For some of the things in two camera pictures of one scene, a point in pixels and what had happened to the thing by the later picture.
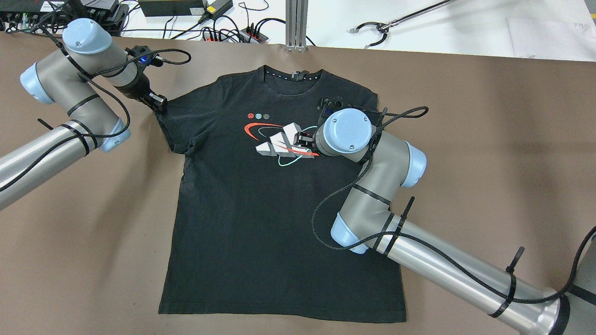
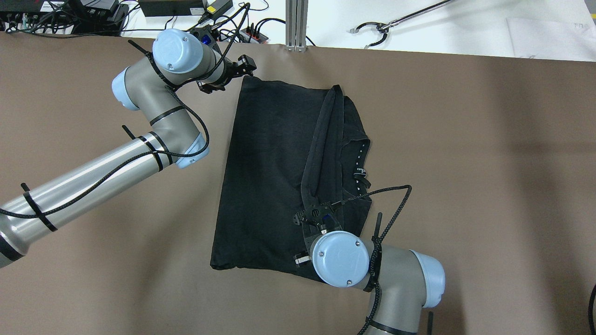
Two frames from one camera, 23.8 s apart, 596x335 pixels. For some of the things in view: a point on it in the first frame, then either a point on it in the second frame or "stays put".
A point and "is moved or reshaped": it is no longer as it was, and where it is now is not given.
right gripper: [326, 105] → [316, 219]
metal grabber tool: [384, 26] stays put
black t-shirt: [248, 229] is moved or reshaped
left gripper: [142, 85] → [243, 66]
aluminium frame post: [296, 15] stays put
